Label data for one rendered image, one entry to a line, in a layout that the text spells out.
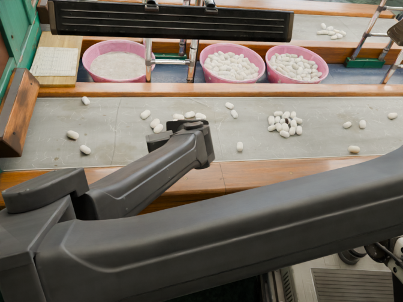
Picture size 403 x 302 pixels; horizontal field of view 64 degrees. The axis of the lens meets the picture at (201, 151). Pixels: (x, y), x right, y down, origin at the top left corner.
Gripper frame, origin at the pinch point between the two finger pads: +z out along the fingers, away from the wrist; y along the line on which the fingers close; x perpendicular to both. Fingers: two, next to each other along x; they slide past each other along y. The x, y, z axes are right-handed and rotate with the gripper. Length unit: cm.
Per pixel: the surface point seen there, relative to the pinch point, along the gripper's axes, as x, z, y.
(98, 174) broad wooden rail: 11.6, 1.6, 22.8
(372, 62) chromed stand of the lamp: -24, 59, -98
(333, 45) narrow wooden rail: -31, 57, -77
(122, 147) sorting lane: 6.3, 12.4, 16.9
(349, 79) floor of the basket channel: -15, 52, -83
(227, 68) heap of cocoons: -19, 45, -24
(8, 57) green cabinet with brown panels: -20, 22, 50
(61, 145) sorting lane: 5.4, 13.0, 34.3
